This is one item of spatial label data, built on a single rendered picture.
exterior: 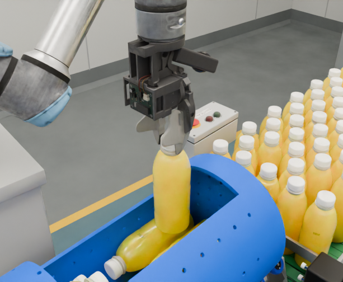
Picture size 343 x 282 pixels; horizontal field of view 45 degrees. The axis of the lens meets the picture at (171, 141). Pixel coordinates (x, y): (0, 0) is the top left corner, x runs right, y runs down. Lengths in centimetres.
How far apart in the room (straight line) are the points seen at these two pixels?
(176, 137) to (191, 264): 21
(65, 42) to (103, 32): 296
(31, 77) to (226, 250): 54
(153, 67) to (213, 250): 31
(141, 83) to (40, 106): 37
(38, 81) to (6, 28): 259
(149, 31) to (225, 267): 39
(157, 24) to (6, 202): 57
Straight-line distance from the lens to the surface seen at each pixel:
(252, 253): 77
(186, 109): 67
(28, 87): 95
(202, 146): 118
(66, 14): 99
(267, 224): 79
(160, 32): 60
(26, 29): 359
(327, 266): 99
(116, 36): 402
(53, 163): 299
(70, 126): 337
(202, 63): 69
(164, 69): 65
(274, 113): 127
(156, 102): 63
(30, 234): 108
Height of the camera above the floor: 172
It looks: 34 degrees down
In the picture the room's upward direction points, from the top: straight up
